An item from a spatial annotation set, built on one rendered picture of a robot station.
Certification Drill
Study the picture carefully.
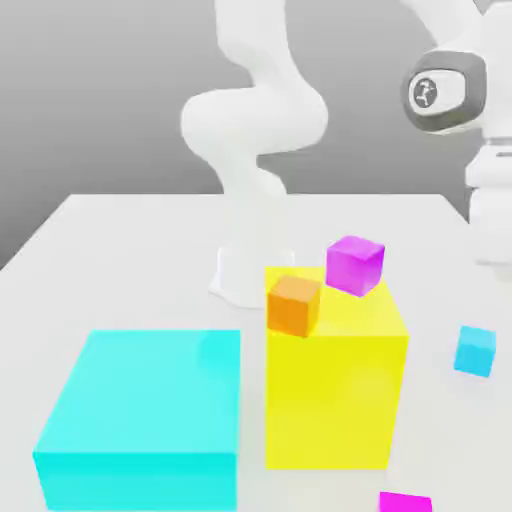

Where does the large yellow box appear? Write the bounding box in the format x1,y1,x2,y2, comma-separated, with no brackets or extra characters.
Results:
264,265,410,471

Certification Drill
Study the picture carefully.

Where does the small purple cube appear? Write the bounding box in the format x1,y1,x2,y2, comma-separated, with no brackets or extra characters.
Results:
325,234,386,298

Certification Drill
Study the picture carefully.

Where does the small magenta cube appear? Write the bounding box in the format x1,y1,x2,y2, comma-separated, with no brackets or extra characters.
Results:
378,490,434,512

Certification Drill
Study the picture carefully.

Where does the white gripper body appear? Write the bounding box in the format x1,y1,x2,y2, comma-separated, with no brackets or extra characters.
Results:
467,186,512,268

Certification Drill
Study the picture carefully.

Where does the large cyan box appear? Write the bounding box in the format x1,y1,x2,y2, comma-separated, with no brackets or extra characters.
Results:
31,328,242,512

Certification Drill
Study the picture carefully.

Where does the small orange cube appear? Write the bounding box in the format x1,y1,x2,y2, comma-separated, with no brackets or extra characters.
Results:
266,274,323,339

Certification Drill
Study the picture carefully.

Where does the small blue cube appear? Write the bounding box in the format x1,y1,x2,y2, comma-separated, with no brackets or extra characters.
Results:
452,324,498,379

